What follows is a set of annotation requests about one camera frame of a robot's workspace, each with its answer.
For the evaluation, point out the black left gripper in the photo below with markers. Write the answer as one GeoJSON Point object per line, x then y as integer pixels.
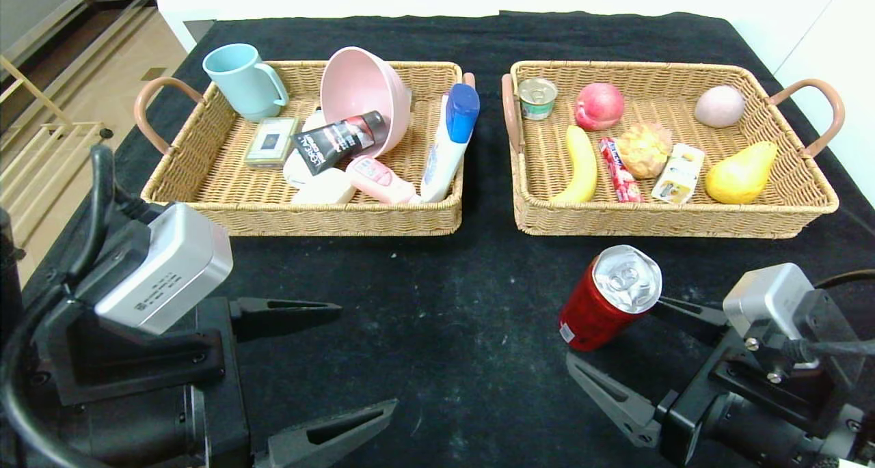
{"type": "Point", "coordinates": [229, 372]}

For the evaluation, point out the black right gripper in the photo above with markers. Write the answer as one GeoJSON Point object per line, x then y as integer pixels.
{"type": "Point", "coordinates": [685, 393]}

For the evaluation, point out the red soda can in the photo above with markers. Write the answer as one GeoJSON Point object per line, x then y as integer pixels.
{"type": "Point", "coordinates": [595, 311]}

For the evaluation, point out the small juice carton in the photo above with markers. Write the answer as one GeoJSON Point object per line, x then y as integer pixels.
{"type": "Point", "coordinates": [678, 174]}

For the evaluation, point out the yellow pear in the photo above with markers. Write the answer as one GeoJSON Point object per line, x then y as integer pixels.
{"type": "Point", "coordinates": [742, 177]}

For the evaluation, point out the pink squeeze bottle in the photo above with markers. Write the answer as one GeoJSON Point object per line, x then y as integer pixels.
{"type": "Point", "coordinates": [379, 180]}

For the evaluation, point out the black cosmetic tube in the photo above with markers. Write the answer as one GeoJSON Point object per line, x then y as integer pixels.
{"type": "Point", "coordinates": [335, 143]}

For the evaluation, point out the white bottle with blue cap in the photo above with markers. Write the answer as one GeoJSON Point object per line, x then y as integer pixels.
{"type": "Point", "coordinates": [444, 160]}

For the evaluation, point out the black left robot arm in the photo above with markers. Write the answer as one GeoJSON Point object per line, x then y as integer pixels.
{"type": "Point", "coordinates": [137, 434]}

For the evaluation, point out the woven wicker basket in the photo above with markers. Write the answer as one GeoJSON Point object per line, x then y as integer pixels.
{"type": "Point", "coordinates": [225, 181]}
{"type": "Point", "coordinates": [738, 113]}

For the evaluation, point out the black table cloth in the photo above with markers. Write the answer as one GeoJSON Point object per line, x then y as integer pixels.
{"type": "Point", "coordinates": [444, 318]}

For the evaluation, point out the white rectangular block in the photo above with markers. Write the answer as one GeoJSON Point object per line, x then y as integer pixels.
{"type": "Point", "coordinates": [325, 189]}

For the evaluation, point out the red candy wrapper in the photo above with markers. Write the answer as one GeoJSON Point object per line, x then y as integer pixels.
{"type": "Point", "coordinates": [621, 174]}

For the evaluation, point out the yellow banana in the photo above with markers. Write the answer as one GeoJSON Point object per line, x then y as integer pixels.
{"type": "Point", "coordinates": [582, 171]}

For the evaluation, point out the white plastic bottle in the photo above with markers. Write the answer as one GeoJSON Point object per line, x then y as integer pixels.
{"type": "Point", "coordinates": [294, 173]}

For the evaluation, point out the yellow bread bun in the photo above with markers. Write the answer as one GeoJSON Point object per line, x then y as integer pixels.
{"type": "Point", "coordinates": [644, 150]}

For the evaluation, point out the small green card box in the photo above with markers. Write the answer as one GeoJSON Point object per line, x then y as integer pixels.
{"type": "Point", "coordinates": [272, 142]}

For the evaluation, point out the red apple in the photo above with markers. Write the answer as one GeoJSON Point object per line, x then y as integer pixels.
{"type": "Point", "coordinates": [599, 106]}

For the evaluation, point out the pale pink egg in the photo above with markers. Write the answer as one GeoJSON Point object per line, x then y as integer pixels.
{"type": "Point", "coordinates": [719, 106]}

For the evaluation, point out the small tin can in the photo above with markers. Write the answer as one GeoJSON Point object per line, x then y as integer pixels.
{"type": "Point", "coordinates": [538, 101]}

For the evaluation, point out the pink bowl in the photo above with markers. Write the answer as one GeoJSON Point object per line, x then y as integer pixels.
{"type": "Point", "coordinates": [362, 85]}

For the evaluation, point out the light blue mug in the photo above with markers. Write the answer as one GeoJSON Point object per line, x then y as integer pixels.
{"type": "Point", "coordinates": [240, 83]}

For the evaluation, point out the pale wooden rack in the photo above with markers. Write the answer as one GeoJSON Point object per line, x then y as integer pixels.
{"type": "Point", "coordinates": [75, 126]}

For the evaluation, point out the grey metal shelf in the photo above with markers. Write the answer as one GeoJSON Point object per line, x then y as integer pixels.
{"type": "Point", "coordinates": [27, 3]}

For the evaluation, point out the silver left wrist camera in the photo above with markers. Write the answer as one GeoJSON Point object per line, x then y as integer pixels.
{"type": "Point", "coordinates": [171, 270]}

